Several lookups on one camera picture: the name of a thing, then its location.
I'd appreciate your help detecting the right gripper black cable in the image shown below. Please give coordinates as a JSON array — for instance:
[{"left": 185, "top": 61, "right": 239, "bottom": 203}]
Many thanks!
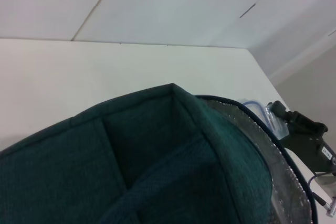
[{"left": 308, "top": 170, "right": 336, "bottom": 217}]

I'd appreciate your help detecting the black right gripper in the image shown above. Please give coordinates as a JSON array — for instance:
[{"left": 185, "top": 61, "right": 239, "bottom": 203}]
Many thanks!
[{"left": 266, "top": 100, "right": 336, "bottom": 177}]

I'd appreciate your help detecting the clear container with blue lid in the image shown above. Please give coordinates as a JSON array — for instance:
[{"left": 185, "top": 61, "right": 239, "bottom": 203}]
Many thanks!
[{"left": 237, "top": 99, "right": 289, "bottom": 141}]

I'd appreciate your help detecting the dark teal insulated lunch bag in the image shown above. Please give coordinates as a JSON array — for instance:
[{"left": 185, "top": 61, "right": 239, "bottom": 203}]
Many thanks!
[{"left": 0, "top": 82, "right": 320, "bottom": 224}]

